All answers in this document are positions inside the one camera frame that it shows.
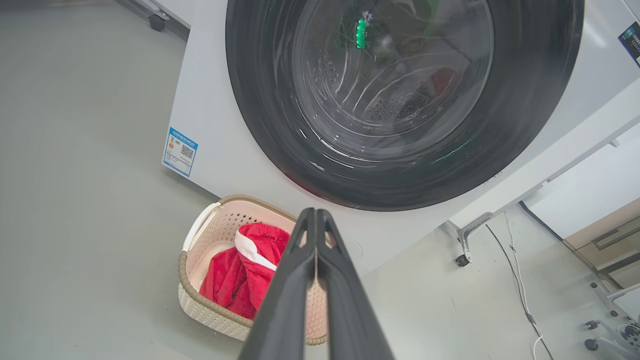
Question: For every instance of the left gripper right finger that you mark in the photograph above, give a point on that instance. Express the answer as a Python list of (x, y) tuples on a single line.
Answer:
[(350, 320)]

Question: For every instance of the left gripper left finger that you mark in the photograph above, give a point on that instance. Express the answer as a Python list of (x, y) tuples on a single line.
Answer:
[(285, 310)]

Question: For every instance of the red basketball jersey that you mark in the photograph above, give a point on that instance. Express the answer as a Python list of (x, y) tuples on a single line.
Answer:
[(235, 280)]

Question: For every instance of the black-rimmed glass washer door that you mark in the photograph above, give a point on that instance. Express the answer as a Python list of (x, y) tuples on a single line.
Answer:
[(260, 100)]

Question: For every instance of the cream perforated laundry basket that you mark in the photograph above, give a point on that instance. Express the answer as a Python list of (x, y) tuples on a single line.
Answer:
[(200, 305)]

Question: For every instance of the stainless steel washing machine drum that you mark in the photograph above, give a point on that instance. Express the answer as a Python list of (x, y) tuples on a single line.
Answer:
[(400, 105)]

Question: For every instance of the white front-load washing machine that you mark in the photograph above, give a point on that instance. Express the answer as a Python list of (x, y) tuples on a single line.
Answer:
[(215, 100)]

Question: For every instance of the black caster wheel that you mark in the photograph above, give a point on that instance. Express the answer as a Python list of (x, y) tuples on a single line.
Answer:
[(462, 260), (156, 23)]

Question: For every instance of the silver metal partition leg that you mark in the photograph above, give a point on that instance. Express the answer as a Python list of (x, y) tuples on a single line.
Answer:
[(470, 227), (145, 7)]

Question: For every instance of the blue energy label sticker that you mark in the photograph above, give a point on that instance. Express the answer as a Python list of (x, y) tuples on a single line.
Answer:
[(180, 151)]

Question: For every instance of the grey wheeled stand base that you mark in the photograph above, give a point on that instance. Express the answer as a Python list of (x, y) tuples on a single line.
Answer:
[(617, 330)]

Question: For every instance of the light wooden cabinet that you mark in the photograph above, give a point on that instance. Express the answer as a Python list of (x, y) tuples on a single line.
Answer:
[(607, 245)]

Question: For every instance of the white partition panel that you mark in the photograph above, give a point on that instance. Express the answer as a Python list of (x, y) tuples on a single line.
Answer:
[(595, 185)]

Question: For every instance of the dark blue brand sticker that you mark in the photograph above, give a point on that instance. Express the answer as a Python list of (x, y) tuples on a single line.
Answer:
[(631, 42)]

